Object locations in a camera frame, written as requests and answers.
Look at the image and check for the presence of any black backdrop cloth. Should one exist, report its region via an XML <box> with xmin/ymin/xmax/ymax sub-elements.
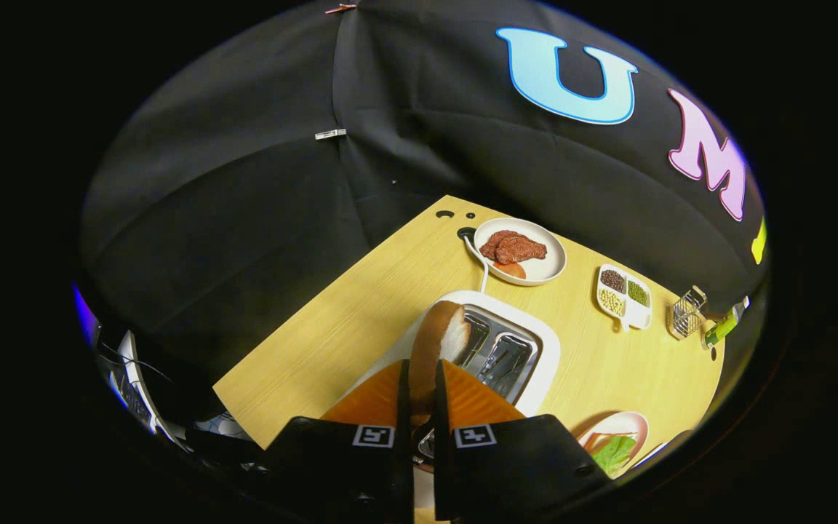
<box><xmin>77</xmin><ymin>0</ymin><xmax>769</xmax><ymax>386</ymax></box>

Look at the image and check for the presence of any brown meat patty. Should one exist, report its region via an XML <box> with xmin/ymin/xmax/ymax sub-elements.
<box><xmin>479</xmin><ymin>230</ymin><xmax>548</xmax><ymax>265</ymax></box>

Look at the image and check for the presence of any brown crust bread slice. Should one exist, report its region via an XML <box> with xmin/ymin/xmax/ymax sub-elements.
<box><xmin>409</xmin><ymin>301</ymin><xmax>472</xmax><ymax>426</ymax></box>

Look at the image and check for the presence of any metal wire basket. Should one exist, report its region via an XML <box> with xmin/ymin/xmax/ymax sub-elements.
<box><xmin>668</xmin><ymin>285</ymin><xmax>709</xmax><ymax>341</ymax></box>

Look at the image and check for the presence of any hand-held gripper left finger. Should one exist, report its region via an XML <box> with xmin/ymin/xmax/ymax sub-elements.
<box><xmin>263</xmin><ymin>358</ymin><xmax>415</xmax><ymax>522</ymax></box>

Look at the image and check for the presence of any white toaster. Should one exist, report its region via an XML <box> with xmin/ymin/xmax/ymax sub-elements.
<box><xmin>350</xmin><ymin>290</ymin><xmax>562</xmax><ymax>467</ymax></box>

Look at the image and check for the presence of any white divided dish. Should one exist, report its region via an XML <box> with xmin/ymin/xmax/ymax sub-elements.
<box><xmin>596</xmin><ymin>263</ymin><xmax>653</xmax><ymax>332</ymax></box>

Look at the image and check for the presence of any pink plate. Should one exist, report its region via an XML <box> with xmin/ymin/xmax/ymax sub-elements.
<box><xmin>575</xmin><ymin>411</ymin><xmax>650</xmax><ymax>479</ymax></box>

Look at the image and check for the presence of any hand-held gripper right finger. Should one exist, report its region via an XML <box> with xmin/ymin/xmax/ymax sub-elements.
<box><xmin>431</xmin><ymin>359</ymin><xmax>612</xmax><ymax>522</ymax></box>

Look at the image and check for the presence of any white round plate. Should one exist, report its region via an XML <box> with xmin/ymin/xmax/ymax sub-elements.
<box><xmin>473</xmin><ymin>218</ymin><xmax>567</xmax><ymax>287</ymax></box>

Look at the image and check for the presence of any green lettuce leaf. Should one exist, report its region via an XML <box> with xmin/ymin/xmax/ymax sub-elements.
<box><xmin>592</xmin><ymin>434</ymin><xmax>638</xmax><ymax>475</ymax></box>

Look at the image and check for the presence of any green label bottle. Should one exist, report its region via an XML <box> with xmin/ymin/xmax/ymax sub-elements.
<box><xmin>703</xmin><ymin>297</ymin><xmax>751</xmax><ymax>350</ymax></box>

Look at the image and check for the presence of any white toaster cable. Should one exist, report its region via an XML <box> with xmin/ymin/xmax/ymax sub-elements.
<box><xmin>463</xmin><ymin>231</ymin><xmax>490</xmax><ymax>293</ymax></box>

